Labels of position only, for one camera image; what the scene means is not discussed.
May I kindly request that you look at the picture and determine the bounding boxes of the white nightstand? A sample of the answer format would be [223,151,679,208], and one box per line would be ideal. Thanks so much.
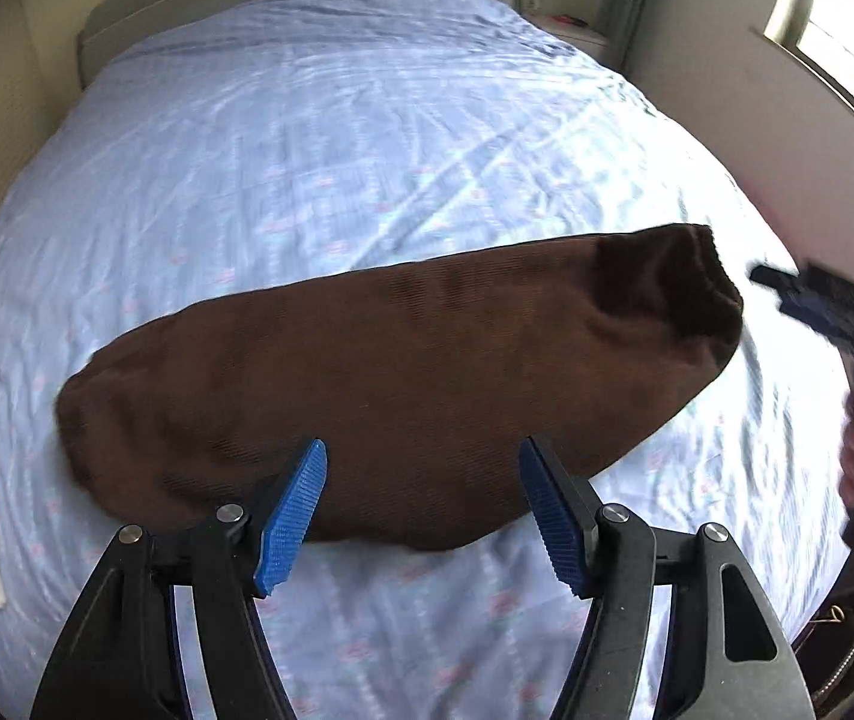
[529,10,612,61]

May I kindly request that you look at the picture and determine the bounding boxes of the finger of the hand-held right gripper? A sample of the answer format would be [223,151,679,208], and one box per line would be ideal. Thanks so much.
[749,261,854,350]

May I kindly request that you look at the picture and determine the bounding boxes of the brown pants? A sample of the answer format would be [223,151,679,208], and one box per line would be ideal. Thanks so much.
[56,223,744,553]

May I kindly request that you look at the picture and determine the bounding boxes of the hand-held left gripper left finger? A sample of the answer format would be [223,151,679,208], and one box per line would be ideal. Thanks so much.
[31,438,329,720]

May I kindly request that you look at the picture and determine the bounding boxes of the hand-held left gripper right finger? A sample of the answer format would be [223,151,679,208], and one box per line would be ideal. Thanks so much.
[518,435,818,720]

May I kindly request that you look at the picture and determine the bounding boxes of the light blue bed sheet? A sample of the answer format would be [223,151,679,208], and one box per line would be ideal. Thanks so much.
[0,0,851,720]

